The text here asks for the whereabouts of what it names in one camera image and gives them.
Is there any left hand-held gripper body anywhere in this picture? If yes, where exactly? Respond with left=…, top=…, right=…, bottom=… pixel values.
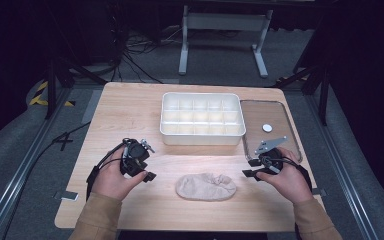
left=119, top=137, right=157, bottom=178

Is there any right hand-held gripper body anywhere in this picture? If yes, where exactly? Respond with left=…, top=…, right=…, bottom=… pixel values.
left=254, top=134, right=289, bottom=174

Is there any beige sock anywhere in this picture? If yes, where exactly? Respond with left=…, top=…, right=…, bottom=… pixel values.
left=175, top=172, right=238, bottom=202

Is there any white divided storage box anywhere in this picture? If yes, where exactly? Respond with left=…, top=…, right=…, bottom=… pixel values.
left=159, top=91, right=247, bottom=147

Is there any person's right hand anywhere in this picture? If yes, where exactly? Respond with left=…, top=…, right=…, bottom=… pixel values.
left=255, top=146, right=307, bottom=205

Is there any person's left hand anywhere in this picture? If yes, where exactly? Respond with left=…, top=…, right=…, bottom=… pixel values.
left=91, top=148, right=149, bottom=202

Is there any black tripod stand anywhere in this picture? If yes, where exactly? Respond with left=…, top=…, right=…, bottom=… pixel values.
left=273, top=61, right=332, bottom=127
left=44, top=56, right=108, bottom=121

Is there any white metal stand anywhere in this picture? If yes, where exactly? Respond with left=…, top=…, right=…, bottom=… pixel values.
left=178, top=4, right=274, bottom=80

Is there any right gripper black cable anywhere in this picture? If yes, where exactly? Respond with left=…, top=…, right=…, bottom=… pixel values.
left=261, top=154, right=313, bottom=193

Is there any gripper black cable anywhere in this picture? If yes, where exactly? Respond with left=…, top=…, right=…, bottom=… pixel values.
left=261, top=154, right=313, bottom=193
left=85, top=141, right=129, bottom=202

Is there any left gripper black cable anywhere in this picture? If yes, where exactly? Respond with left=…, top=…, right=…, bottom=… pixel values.
left=85, top=141, right=129, bottom=202

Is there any thin black floor cable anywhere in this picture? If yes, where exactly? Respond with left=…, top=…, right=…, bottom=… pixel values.
left=29, top=121, right=92, bottom=168

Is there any aluminium floor rail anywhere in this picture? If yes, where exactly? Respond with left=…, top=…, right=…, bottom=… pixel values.
left=0, top=87, right=73, bottom=240
left=304, top=94, right=380, bottom=240

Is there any bundle of black floor cables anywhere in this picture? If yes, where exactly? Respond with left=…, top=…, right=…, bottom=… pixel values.
left=111, top=29, right=165, bottom=85

